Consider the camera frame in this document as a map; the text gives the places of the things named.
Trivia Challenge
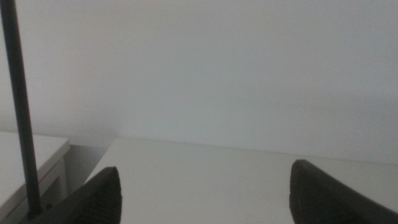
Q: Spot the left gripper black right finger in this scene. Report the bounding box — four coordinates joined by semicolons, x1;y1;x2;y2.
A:
289;159;398;224

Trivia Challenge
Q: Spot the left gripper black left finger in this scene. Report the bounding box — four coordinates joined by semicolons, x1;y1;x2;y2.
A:
29;166;123;224

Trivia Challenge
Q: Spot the white side table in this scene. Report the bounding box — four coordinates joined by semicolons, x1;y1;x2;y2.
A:
0;130;71;224

